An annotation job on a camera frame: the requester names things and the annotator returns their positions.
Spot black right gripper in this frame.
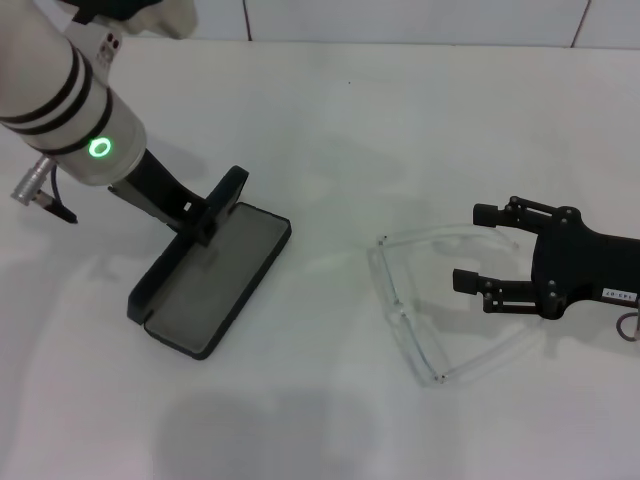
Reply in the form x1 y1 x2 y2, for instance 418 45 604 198
451 196 640 321

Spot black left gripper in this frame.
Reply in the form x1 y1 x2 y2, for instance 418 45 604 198
107 148 218 248

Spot black glasses case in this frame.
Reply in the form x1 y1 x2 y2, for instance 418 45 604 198
127 164 292 361

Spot clear white glasses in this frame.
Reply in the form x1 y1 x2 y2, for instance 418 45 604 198
366 223 546 389

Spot right gripper cable with plugs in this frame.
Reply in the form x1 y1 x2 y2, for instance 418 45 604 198
617 308 640 344

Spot left gripper cable with plug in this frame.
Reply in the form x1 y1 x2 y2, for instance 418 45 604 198
12 157 77 226

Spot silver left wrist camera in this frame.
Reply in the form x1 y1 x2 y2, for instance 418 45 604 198
69 0 199 40

